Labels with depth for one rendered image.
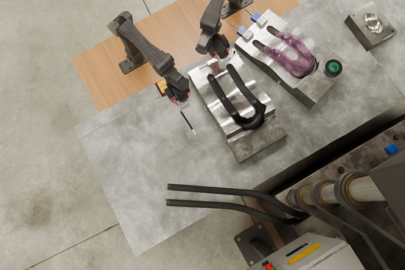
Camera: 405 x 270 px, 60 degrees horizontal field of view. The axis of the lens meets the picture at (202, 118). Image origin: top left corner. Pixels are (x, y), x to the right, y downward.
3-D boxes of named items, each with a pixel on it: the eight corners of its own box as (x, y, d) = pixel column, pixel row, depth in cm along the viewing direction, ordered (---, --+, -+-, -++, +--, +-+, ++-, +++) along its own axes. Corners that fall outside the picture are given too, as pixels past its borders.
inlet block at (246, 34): (228, 29, 182) (228, 23, 177) (234, 22, 183) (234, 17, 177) (246, 44, 179) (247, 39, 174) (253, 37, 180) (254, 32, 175)
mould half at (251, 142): (188, 79, 178) (187, 68, 165) (232, 55, 181) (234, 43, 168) (239, 163, 166) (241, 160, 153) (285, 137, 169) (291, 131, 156)
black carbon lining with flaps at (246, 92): (204, 78, 171) (204, 70, 162) (232, 62, 172) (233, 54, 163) (241, 138, 162) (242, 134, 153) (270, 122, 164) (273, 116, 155)
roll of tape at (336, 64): (319, 69, 165) (321, 66, 162) (331, 58, 166) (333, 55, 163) (331, 81, 164) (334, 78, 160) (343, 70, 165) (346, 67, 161)
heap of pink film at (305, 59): (257, 51, 174) (258, 44, 167) (279, 28, 177) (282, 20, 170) (297, 84, 169) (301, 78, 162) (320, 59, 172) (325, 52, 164)
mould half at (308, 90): (234, 47, 182) (235, 37, 171) (267, 14, 186) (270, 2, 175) (309, 109, 172) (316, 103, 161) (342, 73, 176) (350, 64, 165)
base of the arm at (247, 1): (255, -7, 181) (248, -17, 183) (222, 11, 179) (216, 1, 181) (254, 2, 189) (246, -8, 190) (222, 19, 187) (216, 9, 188)
